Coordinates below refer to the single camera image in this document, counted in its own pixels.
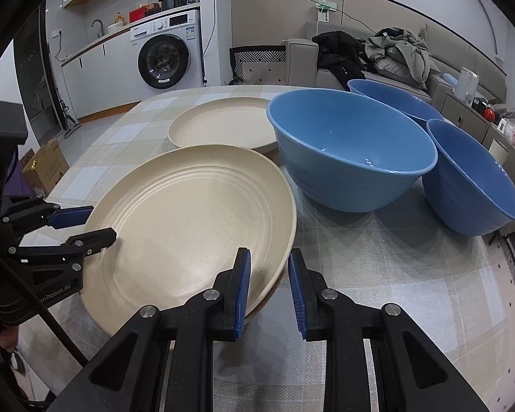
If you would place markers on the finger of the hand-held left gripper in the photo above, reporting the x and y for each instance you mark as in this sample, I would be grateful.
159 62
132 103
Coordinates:
71 217
96 238

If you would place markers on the purple cloth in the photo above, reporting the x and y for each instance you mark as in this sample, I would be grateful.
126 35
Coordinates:
15 180

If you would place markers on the person's left hand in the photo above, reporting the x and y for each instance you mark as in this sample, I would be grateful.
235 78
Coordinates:
7 337

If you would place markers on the red box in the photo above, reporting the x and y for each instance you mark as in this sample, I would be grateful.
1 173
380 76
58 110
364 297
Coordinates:
138 15

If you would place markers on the red round object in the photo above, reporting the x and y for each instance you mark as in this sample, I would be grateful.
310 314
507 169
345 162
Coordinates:
489 113

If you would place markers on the black glass appliance door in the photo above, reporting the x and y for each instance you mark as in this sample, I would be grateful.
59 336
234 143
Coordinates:
34 73

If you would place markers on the white tall appliance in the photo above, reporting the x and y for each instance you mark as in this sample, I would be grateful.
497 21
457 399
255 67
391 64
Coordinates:
467 83

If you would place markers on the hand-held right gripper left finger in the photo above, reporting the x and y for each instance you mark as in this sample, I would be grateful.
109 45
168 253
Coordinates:
243 292

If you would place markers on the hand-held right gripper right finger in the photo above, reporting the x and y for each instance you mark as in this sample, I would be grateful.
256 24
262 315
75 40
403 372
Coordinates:
296 292

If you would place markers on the grey jacket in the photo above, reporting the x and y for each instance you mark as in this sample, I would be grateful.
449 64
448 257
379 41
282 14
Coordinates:
403 55

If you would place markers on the black small box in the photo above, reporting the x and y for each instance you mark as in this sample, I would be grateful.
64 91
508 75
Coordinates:
478 105

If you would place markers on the black jacket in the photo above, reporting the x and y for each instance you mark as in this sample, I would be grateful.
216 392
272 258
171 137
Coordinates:
339 53

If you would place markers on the blue bowl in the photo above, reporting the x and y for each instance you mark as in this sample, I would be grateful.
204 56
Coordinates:
347 137
395 98
467 180

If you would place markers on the black white patterned cushion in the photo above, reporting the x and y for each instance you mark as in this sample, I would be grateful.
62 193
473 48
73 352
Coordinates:
259 66

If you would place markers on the grey sofa console cabinet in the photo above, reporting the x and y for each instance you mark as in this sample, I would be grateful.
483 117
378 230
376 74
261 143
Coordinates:
463 116

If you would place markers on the grey sofa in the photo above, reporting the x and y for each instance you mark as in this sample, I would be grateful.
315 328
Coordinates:
300 60

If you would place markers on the chrome faucet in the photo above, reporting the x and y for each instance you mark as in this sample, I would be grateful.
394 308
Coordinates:
98 25

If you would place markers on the cardboard box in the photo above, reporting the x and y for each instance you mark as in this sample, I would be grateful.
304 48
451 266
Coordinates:
47 167

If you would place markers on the white washing machine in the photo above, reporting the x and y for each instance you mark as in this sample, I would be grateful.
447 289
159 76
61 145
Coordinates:
171 60

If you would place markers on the black rice cooker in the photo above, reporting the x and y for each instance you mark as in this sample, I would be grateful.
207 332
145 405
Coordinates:
175 0

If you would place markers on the white green power strip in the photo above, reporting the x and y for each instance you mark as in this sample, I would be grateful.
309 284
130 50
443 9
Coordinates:
326 8

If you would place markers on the large beige ribbed plate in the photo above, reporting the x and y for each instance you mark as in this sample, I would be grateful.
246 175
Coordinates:
189 223

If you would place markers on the upright mop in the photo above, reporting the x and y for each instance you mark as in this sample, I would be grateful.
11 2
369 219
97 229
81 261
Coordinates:
66 111

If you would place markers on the white kitchen counter cabinet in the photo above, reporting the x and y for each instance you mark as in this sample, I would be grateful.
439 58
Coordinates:
98 77

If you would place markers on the small beige plate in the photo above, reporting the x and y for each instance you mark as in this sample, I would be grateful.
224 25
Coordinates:
223 124

